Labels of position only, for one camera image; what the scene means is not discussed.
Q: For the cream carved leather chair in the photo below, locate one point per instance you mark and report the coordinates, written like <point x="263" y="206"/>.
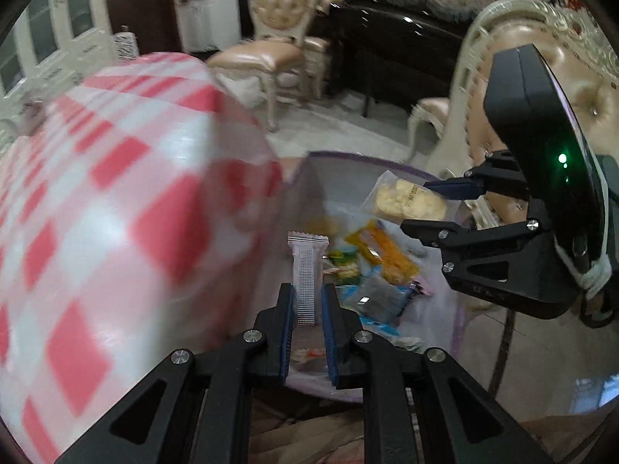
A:
<point x="575" y="58"/>

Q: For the silver striped narrow packet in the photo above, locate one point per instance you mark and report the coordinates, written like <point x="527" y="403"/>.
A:
<point x="307" y="275"/>

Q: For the dark brown door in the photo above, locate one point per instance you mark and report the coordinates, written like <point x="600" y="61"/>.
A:
<point x="145" y="5"/>

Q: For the white glass-front wall cabinets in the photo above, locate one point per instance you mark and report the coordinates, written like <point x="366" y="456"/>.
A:
<point x="48" y="34"/>

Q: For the clear packet of pale nuts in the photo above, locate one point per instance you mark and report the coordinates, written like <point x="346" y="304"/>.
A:
<point x="401" y="198"/>

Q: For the blue clear packet dark contents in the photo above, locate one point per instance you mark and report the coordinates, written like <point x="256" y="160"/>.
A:
<point x="377" y="299"/>

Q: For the white side cabinet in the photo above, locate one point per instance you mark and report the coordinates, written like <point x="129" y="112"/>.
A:
<point x="208" y="24"/>

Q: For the green snack packet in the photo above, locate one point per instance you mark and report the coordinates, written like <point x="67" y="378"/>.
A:
<point x="346" y="270"/>

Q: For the white basket purple rim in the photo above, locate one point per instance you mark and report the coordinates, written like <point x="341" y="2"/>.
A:
<point x="435" y="319"/>

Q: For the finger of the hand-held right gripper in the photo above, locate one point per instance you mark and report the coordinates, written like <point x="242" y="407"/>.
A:
<point x="527" y="251"/>
<point x="454" y="188"/>

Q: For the white patterned bin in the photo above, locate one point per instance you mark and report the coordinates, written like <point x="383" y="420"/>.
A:
<point x="125" y="48"/>

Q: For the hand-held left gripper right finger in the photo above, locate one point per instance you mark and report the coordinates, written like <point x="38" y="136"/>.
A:
<point x="331" y="338"/>

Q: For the black glossy table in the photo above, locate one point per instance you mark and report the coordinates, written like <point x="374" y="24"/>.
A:
<point x="401" y="58"/>

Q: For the small blue snack packet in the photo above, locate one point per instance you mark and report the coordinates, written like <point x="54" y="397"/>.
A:
<point x="382" y="328"/>

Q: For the cream tufted leather chair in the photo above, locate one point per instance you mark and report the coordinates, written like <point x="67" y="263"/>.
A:
<point x="271" y="53"/>
<point x="331" y="5"/>

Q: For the long yellow cake packet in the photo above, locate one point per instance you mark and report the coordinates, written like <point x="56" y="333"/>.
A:
<point x="387" y="256"/>

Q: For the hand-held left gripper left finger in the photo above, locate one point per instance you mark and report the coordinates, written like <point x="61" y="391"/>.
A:
<point x="286" y="333"/>

